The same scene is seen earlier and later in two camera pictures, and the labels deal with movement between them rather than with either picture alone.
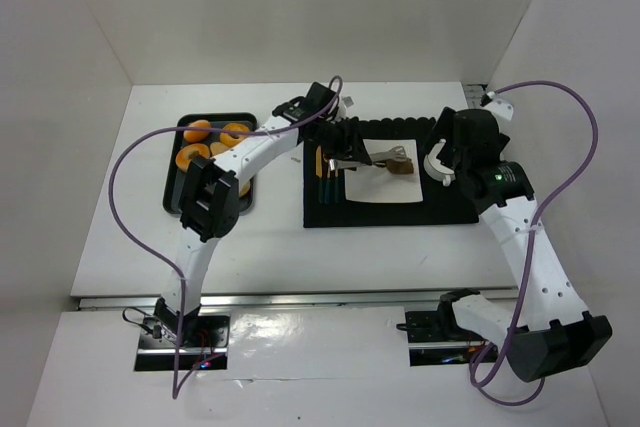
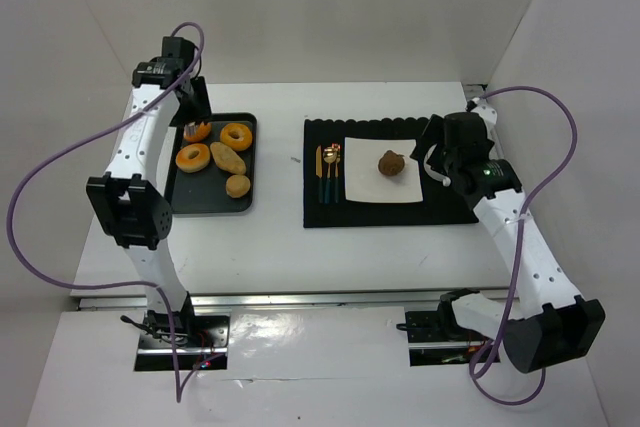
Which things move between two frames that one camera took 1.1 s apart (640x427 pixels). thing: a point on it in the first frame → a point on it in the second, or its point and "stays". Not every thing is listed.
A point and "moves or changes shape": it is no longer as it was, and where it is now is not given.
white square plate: [374, 183] stays
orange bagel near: [183, 160] stays
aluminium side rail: [473, 95] stays
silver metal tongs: [396, 153] moves or changes shape
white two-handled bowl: [434, 167] stays
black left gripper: [347, 142] → [197, 104]
